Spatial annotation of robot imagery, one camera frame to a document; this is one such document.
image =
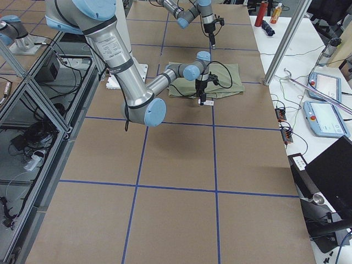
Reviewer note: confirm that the near teach pendant tablet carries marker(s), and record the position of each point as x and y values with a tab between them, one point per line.
325	120

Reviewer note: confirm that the folded dark blue umbrella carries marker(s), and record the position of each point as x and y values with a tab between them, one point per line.
267	28

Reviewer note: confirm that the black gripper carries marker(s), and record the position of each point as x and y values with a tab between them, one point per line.
200	86
209	28

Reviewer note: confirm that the teach pendant tablet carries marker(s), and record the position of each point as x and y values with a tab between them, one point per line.
326	84
325	120

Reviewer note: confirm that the sage green long-sleeve shirt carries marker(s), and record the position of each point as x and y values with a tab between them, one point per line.
229	83

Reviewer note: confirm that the aluminium frame rail structure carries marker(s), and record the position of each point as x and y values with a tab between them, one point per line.
45	93

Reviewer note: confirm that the far teach pendant tablet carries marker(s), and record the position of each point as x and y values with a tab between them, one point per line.
326	84

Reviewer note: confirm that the white shirt hang tag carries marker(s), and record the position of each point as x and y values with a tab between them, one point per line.
206	102

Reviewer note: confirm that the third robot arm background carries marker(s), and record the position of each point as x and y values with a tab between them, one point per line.
16	37

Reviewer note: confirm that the aluminium frame post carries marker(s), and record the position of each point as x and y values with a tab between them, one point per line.
286	40

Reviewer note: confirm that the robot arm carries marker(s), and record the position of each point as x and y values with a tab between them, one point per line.
197	9
97	21

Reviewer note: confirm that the red water bottle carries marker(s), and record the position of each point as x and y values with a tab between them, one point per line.
261	13

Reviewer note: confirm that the orange drink bottle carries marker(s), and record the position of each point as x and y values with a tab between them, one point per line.
276	14

